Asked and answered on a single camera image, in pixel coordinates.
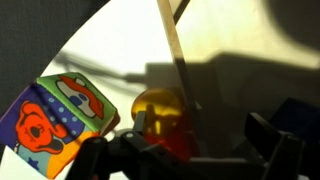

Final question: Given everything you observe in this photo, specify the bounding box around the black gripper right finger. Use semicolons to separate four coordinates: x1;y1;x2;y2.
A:
244;113;304;160

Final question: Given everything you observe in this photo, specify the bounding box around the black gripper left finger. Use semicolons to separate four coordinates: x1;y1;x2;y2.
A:
133;111;146;134

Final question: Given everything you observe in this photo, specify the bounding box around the yellow orange toy ball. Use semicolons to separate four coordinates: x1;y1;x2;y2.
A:
131;88;192;161

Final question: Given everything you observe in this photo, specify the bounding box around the blue toy block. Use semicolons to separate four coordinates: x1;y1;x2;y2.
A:
269;98;320;144

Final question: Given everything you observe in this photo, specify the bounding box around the wooden tray box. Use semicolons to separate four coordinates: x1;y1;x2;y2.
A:
157;0;320;158

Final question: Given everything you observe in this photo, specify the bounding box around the colourful soft fabric cube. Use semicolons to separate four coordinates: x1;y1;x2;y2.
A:
0;72;120;179

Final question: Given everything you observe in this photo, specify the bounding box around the round white table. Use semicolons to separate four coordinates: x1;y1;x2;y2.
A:
0;0;201;180

